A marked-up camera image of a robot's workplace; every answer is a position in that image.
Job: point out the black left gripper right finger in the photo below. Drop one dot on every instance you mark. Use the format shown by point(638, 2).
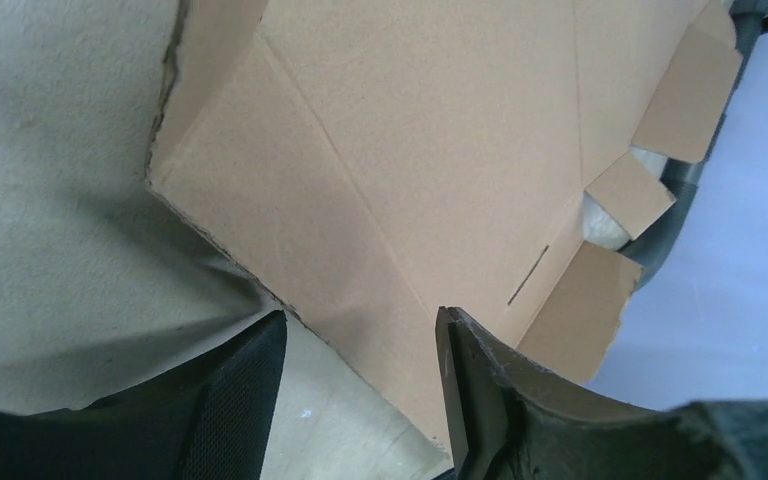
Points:
point(511, 418)

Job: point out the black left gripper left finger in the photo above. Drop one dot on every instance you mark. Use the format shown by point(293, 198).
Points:
point(208, 418)

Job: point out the brown cardboard box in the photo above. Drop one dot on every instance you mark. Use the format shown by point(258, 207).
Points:
point(369, 162)

